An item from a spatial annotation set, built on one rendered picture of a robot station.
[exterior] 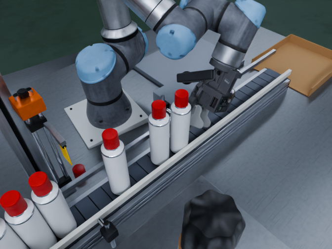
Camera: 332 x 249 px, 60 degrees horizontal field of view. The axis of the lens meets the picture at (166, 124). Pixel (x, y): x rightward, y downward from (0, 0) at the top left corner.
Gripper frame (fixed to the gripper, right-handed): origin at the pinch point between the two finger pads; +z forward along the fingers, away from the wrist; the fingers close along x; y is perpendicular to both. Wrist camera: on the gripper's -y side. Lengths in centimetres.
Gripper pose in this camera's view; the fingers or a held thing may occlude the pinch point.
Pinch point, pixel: (186, 126)
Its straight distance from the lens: 81.3
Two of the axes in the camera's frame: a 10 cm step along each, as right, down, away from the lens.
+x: 6.3, -0.8, 7.7
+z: -3.7, 8.5, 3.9
